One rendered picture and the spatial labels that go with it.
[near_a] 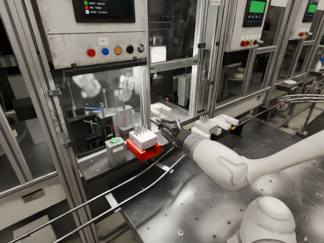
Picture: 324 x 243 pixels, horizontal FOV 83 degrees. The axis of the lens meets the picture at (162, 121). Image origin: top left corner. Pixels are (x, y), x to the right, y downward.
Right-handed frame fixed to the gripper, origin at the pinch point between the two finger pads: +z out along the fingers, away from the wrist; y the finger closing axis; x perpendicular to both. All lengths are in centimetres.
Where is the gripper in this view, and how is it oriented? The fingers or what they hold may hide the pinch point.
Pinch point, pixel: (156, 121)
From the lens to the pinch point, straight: 81.6
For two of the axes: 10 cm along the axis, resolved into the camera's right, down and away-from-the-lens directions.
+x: -7.9, 2.8, -5.4
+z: -6.1, -3.8, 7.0
